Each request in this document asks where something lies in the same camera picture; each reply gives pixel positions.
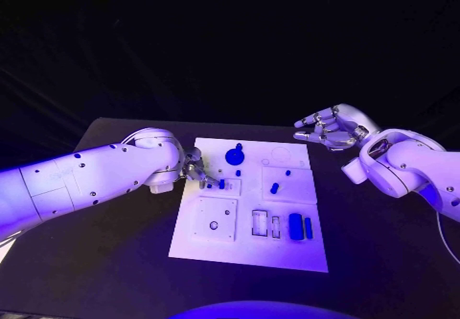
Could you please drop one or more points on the blue bolt-shaped peg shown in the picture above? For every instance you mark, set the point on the blue bolt-shaped peg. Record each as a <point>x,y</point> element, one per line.
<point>275,188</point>

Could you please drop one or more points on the white task board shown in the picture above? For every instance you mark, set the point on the white task board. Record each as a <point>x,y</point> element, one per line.
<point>249,249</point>

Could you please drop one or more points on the blue gear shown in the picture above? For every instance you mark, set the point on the blue gear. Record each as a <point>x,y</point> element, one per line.
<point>234,155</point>

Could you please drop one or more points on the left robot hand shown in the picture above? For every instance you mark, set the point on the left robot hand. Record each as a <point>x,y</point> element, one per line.
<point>192,164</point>

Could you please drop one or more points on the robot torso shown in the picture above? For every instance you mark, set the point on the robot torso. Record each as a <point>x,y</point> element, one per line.
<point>266,311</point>

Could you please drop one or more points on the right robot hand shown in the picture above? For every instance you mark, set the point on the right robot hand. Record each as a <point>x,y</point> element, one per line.
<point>345,122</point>

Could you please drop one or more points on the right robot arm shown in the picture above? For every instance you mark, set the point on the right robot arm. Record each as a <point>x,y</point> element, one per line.
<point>406,162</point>

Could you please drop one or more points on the large blue cylinder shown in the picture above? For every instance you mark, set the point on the large blue cylinder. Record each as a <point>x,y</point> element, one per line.
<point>296,226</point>

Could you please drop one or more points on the thin blue cylinder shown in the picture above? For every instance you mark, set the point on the thin blue cylinder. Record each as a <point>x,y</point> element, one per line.
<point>308,228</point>

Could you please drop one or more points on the blue block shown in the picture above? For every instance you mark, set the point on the blue block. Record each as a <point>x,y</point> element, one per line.
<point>221,183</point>

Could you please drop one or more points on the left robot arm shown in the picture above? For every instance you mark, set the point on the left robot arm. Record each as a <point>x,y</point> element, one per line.
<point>90,174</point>

